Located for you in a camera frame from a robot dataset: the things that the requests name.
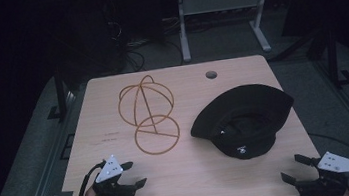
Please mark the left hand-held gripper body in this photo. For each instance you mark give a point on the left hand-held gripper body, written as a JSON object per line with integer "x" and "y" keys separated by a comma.
{"x": 109, "y": 181}

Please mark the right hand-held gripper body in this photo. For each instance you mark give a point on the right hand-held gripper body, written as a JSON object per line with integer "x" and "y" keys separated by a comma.
{"x": 332, "y": 174}

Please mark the black bucket hat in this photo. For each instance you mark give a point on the black bucket hat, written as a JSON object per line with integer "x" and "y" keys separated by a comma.
{"x": 242, "y": 120}

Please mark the black metal stand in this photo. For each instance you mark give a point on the black metal stand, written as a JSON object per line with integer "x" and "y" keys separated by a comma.
{"x": 60, "y": 95}
{"x": 334, "y": 58}

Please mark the grey metal table frame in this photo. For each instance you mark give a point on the grey metal table frame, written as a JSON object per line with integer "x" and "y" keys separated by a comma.
{"x": 218, "y": 3}

